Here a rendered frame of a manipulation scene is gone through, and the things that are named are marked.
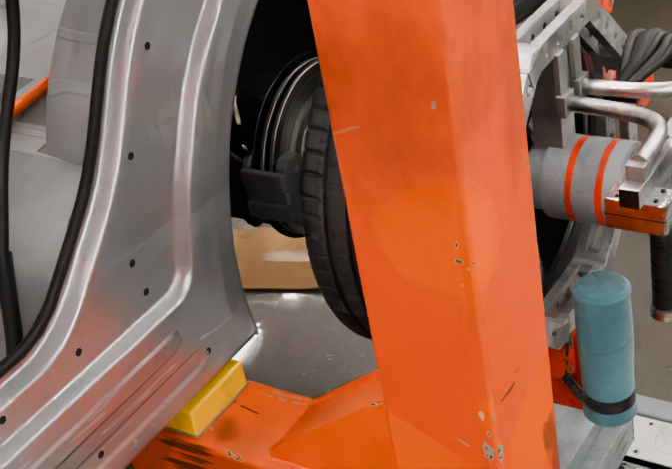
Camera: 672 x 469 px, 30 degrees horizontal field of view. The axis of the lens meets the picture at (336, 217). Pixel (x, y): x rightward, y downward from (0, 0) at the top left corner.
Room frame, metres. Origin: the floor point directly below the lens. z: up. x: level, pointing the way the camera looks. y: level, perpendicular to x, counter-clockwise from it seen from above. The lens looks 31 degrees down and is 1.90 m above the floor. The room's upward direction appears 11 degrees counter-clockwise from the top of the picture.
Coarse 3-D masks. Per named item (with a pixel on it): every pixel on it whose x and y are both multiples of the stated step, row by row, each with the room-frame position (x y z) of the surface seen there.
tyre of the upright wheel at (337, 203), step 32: (544, 0) 1.86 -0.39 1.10; (320, 96) 1.71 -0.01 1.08; (320, 128) 1.69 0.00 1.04; (320, 160) 1.66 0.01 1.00; (320, 192) 1.64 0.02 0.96; (320, 224) 1.63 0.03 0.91; (576, 224) 1.90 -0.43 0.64; (320, 256) 1.64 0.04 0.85; (352, 256) 1.60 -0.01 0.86; (320, 288) 1.65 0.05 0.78; (352, 288) 1.61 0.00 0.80; (544, 288) 1.79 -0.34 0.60; (352, 320) 1.65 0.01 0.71
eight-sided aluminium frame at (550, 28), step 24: (552, 0) 1.81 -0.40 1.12; (576, 0) 1.79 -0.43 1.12; (528, 24) 1.74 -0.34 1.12; (552, 24) 1.72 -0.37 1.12; (576, 24) 1.76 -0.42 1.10; (600, 24) 1.83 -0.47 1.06; (528, 48) 1.65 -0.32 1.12; (552, 48) 1.69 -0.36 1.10; (600, 48) 1.92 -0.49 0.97; (528, 72) 1.61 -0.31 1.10; (600, 72) 1.93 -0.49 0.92; (528, 96) 1.61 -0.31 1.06; (600, 96) 1.93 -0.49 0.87; (600, 120) 1.93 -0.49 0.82; (576, 264) 1.81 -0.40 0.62; (600, 264) 1.79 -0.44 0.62; (552, 288) 1.75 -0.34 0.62; (552, 312) 1.71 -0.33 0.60; (552, 336) 1.62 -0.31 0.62
